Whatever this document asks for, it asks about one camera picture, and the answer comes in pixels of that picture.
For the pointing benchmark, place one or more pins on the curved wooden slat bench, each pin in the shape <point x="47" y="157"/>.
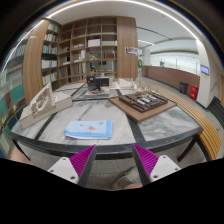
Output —
<point x="208" y="136"/>

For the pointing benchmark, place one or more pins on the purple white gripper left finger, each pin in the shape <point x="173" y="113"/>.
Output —
<point x="75" y="169"/>

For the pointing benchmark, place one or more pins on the red bin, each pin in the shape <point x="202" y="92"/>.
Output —
<point x="193" y="92"/>

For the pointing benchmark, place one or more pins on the small white architectural model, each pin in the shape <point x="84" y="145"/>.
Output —
<point x="122" y="83"/>

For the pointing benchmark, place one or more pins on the white architectural model on base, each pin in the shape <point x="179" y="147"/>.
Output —
<point x="44" y="104"/>

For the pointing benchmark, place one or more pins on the dark grey bin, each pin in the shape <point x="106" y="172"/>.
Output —
<point x="183" y="87"/>

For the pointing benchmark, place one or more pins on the brown architectural model board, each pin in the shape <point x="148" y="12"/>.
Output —
<point x="142" y="106"/>

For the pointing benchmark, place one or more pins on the large wooden bookshelf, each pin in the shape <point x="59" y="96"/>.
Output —
<point x="71" y="52"/>

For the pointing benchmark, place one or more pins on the grey shoe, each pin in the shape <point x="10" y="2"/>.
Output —
<point x="129" y="180"/>

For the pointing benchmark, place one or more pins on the black building model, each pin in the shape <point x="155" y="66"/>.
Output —
<point x="96" y="83"/>

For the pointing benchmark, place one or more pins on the blue wall screen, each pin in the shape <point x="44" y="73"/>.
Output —
<point x="204" y="69"/>

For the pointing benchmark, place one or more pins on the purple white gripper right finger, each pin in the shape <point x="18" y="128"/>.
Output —
<point x="152" y="167"/>

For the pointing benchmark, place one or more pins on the folded light blue towel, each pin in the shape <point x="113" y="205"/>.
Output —
<point x="101" y="129"/>

